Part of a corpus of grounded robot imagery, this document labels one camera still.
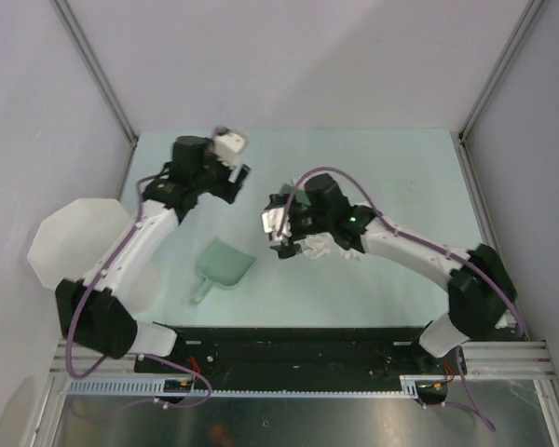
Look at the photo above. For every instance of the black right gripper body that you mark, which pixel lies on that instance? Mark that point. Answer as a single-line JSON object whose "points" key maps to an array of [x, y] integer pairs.
{"points": [[305, 222]]}

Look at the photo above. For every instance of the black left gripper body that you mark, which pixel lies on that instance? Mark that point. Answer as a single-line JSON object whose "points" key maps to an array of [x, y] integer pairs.
{"points": [[215, 180]]}

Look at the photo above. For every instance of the green plastic dustpan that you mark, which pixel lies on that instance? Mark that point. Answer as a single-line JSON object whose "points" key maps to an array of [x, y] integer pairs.
{"points": [[220, 265]]}

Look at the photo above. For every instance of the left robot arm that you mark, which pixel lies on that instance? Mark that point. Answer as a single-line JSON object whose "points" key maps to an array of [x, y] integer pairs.
{"points": [[94, 311]]}

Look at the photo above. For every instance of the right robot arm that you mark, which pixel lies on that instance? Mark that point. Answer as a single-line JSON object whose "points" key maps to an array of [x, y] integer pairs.
{"points": [[478, 286]]}

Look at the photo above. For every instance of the crumpled white paper scrap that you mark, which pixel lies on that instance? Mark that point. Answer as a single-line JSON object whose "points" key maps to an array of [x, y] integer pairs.
{"points": [[316, 246], [351, 255]]}

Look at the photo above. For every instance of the white plastic bin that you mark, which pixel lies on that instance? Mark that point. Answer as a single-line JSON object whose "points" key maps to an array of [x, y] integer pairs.
{"points": [[74, 242]]}

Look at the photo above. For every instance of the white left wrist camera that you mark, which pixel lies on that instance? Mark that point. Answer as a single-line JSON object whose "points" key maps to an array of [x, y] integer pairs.
{"points": [[227, 145]]}

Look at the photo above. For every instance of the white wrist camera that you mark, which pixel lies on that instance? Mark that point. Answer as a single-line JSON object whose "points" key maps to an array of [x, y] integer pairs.
{"points": [[276, 226], [227, 145]]}

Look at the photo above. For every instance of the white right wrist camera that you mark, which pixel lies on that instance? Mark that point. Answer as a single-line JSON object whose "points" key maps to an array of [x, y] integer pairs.
{"points": [[276, 226]]}

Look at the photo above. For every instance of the aluminium frame rail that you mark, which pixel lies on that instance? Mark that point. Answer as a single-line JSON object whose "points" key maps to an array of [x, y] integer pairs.
{"points": [[508, 361]]}

